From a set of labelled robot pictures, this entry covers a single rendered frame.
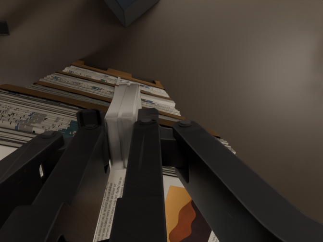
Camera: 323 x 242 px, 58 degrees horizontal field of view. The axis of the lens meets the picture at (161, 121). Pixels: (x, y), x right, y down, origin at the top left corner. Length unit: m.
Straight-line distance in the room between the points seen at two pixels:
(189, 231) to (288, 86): 1.28
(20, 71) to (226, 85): 0.94
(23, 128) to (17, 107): 0.07
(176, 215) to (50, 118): 0.20
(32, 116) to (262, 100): 1.26
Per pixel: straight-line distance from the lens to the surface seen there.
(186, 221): 0.35
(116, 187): 0.32
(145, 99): 0.88
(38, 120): 0.40
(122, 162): 0.15
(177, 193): 0.33
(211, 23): 1.40
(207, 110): 1.44
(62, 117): 0.42
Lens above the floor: 1.34
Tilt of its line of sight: 72 degrees down
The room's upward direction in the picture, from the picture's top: 158 degrees clockwise
